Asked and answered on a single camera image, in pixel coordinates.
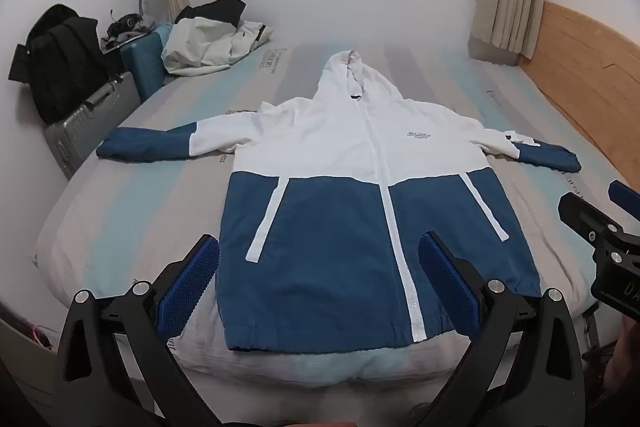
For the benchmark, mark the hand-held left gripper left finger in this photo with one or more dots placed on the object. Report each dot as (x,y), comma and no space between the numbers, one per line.
(192,277)

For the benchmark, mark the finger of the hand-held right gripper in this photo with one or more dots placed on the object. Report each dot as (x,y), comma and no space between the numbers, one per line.
(585,217)
(625,197)

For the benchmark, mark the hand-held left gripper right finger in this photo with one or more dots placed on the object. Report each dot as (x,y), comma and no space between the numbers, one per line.
(445,282)

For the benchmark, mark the blue and white hooded jacket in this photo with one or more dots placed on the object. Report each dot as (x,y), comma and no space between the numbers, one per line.
(330,227)

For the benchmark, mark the striped bed mattress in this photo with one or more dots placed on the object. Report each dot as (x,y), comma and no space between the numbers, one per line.
(150,207)

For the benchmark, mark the wooden headboard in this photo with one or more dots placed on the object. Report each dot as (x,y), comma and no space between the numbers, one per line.
(590,72)

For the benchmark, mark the grey hard suitcase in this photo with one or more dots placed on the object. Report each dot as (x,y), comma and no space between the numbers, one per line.
(90,122)

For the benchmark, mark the teal ribbed suitcase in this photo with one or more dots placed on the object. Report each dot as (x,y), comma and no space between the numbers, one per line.
(145,67)

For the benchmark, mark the cream and black jacket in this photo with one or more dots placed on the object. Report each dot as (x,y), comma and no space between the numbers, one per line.
(200,42)

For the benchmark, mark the black backpack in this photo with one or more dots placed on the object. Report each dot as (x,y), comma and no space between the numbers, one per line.
(60,62)

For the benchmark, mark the clutter of small dark items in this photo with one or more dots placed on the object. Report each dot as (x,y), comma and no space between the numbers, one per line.
(125,27)

